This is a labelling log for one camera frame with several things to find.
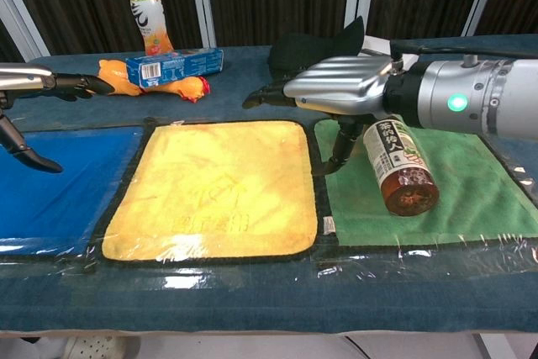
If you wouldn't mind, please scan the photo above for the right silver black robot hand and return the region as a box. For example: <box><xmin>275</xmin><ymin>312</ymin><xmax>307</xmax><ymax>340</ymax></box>
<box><xmin>242</xmin><ymin>55</ymin><xmax>399</xmax><ymax>176</ymax></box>

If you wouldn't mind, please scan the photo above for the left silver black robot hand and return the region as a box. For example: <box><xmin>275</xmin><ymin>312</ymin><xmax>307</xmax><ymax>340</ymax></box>
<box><xmin>0</xmin><ymin>63</ymin><xmax>115</xmax><ymax>174</ymax></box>

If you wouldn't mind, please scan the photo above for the brown tea bottle white label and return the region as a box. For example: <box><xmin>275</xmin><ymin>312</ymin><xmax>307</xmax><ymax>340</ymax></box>
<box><xmin>362</xmin><ymin>117</ymin><xmax>440</xmax><ymax>218</ymax></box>

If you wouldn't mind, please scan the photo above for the blue towel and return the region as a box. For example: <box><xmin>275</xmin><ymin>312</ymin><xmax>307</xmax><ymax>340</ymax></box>
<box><xmin>0</xmin><ymin>124</ymin><xmax>145</xmax><ymax>256</ymax></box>

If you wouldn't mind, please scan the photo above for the orange drink bottle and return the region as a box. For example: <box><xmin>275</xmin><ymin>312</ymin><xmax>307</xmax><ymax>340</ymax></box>
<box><xmin>129</xmin><ymin>0</ymin><xmax>176</xmax><ymax>56</ymax></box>

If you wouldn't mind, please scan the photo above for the yellow towel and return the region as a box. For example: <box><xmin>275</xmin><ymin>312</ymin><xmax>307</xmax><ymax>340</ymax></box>
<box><xmin>90</xmin><ymin>119</ymin><xmax>321</xmax><ymax>267</ymax></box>

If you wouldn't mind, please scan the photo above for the green towel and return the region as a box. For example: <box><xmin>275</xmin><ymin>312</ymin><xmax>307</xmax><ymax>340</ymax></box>
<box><xmin>314</xmin><ymin>118</ymin><xmax>538</xmax><ymax>248</ymax></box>

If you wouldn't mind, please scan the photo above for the black cap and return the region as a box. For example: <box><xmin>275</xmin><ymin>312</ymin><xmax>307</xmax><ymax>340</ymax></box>
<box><xmin>268</xmin><ymin>15</ymin><xmax>366</xmax><ymax>83</ymax></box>

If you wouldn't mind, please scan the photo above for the white striped object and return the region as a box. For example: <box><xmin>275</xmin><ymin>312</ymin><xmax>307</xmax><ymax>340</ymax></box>
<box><xmin>360</xmin><ymin>34</ymin><xmax>418</xmax><ymax>59</ymax></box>

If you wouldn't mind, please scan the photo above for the yellow rubber chicken toy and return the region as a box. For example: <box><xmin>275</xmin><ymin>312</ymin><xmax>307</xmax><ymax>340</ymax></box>
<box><xmin>97</xmin><ymin>59</ymin><xmax>212</xmax><ymax>105</ymax></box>

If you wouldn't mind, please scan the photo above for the blue cardboard box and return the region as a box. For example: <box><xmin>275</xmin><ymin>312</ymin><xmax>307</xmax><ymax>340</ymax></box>
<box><xmin>125</xmin><ymin>48</ymin><xmax>225</xmax><ymax>90</ymax></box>

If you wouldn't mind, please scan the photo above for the dark blue table cover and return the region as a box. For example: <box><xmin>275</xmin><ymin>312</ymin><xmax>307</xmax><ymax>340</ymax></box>
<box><xmin>0</xmin><ymin>34</ymin><xmax>538</xmax><ymax>338</ymax></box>

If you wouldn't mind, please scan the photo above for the clear plastic film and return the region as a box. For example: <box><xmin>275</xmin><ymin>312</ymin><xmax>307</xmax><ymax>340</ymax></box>
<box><xmin>0</xmin><ymin>117</ymin><xmax>538</xmax><ymax>295</ymax></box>

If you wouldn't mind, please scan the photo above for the white perforated shoe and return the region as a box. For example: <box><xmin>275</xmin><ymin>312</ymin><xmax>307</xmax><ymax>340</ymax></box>
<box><xmin>61</xmin><ymin>335</ymin><xmax>142</xmax><ymax>359</ymax></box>

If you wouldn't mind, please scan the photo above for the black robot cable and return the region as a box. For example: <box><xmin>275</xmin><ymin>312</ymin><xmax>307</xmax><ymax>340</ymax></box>
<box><xmin>389</xmin><ymin>38</ymin><xmax>538</xmax><ymax>61</ymax></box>

